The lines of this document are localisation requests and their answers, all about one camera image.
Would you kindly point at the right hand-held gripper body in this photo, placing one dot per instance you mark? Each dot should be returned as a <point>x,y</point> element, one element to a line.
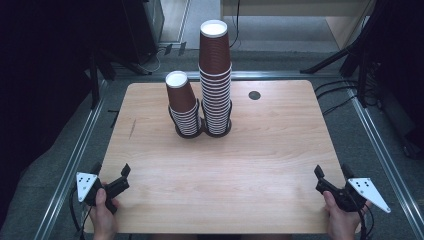
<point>365,190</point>

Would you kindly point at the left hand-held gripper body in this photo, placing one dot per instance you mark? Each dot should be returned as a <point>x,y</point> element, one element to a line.
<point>86,186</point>

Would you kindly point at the tall stack of brown cups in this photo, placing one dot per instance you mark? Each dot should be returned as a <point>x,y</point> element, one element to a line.
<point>216,100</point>

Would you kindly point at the person's left hand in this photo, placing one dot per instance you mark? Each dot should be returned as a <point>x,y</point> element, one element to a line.
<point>104,221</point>

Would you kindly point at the person's right hand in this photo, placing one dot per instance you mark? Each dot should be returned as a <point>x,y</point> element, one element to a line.
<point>341,225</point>

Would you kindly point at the black metal stand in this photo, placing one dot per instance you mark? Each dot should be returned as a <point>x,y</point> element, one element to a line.
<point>95,80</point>

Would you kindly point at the short stack of brown cups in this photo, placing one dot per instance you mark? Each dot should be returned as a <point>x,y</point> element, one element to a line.
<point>181,96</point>

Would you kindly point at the dark round table grommet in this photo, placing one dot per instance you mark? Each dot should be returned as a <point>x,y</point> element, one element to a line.
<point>254,95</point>

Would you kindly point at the black tripod stand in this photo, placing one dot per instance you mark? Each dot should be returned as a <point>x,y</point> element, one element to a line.
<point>346,50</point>

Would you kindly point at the black computer tower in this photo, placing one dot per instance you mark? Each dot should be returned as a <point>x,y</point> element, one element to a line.
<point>143,30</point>

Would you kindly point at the light wooden furniture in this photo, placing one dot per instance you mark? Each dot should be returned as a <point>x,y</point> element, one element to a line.
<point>346,23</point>

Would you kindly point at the aluminium frame rail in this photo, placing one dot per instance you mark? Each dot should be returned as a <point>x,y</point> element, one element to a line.
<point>71,166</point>
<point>386,156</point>

